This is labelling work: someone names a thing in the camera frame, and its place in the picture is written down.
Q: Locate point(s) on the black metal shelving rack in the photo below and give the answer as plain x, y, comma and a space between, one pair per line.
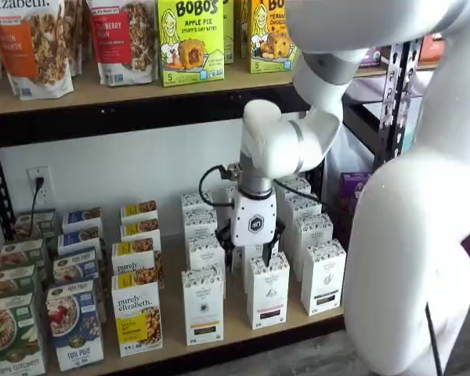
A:
102, 125

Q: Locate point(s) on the white wall outlet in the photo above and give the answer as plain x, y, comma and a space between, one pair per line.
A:
48, 196

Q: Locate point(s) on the green Bobo's apple pie box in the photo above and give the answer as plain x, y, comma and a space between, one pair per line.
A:
228, 35
192, 43

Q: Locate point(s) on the green Nature's Path oatmeal box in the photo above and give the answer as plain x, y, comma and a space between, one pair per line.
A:
21, 252
8, 280
35, 225
11, 337

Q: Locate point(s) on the yellow Bobo's peanut butter box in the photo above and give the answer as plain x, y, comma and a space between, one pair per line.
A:
270, 39

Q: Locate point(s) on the white box with black strip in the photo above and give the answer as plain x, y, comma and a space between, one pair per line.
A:
303, 207
323, 282
299, 183
313, 229

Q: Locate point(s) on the orange purely elizabeth granola bag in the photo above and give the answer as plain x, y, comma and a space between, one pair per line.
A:
78, 35
27, 51

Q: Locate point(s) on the wooden shelf board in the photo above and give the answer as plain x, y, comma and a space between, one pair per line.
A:
235, 321
102, 96
370, 71

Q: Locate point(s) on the white yellow purely elizabeth box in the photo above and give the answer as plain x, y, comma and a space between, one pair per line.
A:
131, 254
135, 313
139, 229
139, 209

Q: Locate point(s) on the purple Annie's box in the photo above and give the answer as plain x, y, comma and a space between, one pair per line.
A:
354, 192

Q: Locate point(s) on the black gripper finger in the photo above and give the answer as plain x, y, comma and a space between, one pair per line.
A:
229, 243
269, 252

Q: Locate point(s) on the red purely elizabeth granola bag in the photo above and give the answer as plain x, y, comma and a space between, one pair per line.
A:
121, 43

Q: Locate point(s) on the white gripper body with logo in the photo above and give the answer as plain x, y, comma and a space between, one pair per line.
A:
254, 219

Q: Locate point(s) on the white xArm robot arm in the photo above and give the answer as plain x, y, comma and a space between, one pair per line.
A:
395, 235

